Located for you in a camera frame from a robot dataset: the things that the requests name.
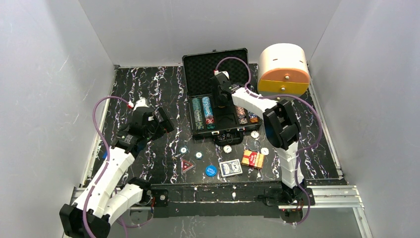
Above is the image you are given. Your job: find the blue round blind button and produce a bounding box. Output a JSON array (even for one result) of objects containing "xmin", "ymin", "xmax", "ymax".
[{"xmin": 205, "ymin": 165, "xmax": 218, "ymax": 177}]

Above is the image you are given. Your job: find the clear round button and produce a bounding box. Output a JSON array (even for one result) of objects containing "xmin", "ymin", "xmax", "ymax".
[{"xmin": 247, "ymin": 140, "xmax": 261, "ymax": 152}]

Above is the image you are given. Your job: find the blue playing card deck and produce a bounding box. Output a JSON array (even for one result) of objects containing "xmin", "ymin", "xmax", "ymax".
[{"xmin": 219, "ymin": 159, "xmax": 243, "ymax": 178}]

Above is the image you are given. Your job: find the red playing card deck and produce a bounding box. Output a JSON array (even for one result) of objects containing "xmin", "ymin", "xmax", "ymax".
[{"xmin": 241, "ymin": 150, "xmax": 265, "ymax": 169}]

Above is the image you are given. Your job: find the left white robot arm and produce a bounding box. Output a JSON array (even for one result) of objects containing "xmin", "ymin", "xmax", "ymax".
[{"xmin": 59, "ymin": 106, "xmax": 174, "ymax": 238}]

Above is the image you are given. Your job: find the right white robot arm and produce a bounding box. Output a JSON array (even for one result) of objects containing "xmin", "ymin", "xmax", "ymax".
[{"xmin": 210, "ymin": 71, "xmax": 307, "ymax": 199}]

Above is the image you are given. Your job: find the green poker chip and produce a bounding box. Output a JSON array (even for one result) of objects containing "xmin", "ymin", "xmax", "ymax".
[{"xmin": 179, "ymin": 146, "xmax": 189, "ymax": 154}]

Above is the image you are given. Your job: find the purple orange chip stack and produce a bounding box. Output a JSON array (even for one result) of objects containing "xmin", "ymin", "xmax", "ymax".
[{"xmin": 235, "ymin": 106, "xmax": 248, "ymax": 124}]

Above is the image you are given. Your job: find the cyan red chip stack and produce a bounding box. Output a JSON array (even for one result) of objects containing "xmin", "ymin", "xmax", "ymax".
[{"xmin": 202, "ymin": 97, "xmax": 215, "ymax": 129}]

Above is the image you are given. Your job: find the black poker chip case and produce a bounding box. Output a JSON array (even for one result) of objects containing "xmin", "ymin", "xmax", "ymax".
[{"xmin": 182, "ymin": 48, "xmax": 262, "ymax": 146}]

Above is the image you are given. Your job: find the teal poker chip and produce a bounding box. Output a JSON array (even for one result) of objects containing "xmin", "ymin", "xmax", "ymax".
[{"xmin": 195, "ymin": 152, "xmax": 203, "ymax": 160}]

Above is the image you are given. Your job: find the red triangular plaque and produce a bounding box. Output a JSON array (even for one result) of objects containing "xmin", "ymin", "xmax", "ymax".
[{"xmin": 181, "ymin": 159, "xmax": 195, "ymax": 173}]

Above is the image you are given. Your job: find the green blue white chip stack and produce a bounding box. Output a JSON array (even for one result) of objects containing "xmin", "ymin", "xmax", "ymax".
[{"xmin": 248, "ymin": 112, "xmax": 259, "ymax": 123}]

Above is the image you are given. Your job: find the white poker chip upper right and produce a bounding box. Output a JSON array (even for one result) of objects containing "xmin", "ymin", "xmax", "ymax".
[{"xmin": 251, "ymin": 130, "xmax": 260, "ymax": 139}]

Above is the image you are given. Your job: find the white poker chip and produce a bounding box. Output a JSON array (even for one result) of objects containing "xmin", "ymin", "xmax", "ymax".
[
  {"xmin": 251, "ymin": 130, "xmax": 260, "ymax": 139},
  {"xmin": 223, "ymin": 145, "xmax": 232, "ymax": 154},
  {"xmin": 261, "ymin": 147, "xmax": 269, "ymax": 156}
]

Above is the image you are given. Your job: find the white poker chip center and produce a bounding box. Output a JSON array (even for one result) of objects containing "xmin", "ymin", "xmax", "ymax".
[{"xmin": 223, "ymin": 145, "xmax": 232, "ymax": 154}]

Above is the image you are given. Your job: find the white round drawer cabinet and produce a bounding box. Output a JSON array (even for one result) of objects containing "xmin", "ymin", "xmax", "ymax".
[{"xmin": 257, "ymin": 43, "xmax": 311, "ymax": 97}]

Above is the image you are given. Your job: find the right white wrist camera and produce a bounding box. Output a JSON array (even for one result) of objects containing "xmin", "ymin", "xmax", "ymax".
[{"xmin": 215, "ymin": 71, "xmax": 229, "ymax": 80}]

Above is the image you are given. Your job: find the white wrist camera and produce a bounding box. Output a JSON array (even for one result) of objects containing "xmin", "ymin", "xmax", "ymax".
[
  {"xmin": 215, "ymin": 71, "xmax": 229, "ymax": 80},
  {"xmin": 133, "ymin": 97, "xmax": 149, "ymax": 111}
]

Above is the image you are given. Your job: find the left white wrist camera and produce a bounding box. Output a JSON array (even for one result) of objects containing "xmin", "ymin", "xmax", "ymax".
[{"xmin": 133, "ymin": 97, "xmax": 149, "ymax": 111}]

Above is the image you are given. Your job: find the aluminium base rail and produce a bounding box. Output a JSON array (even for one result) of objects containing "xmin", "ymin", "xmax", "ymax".
[{"xmin": 67, "ymin": 178, "xmax": 365, "ymax": 227}]

